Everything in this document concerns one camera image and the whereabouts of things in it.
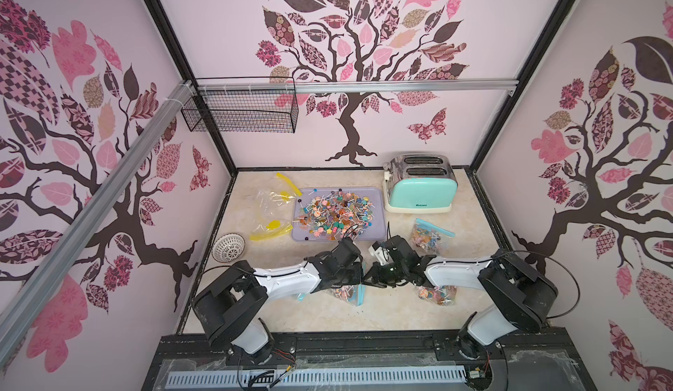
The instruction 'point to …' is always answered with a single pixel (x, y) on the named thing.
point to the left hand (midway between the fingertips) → (363, 280)
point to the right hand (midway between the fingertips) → (360, 281)
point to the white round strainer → (228, 248)
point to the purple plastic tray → (376, 231)
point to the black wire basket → (243, 104)
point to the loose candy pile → (331, 215)
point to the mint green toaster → (420, 184)
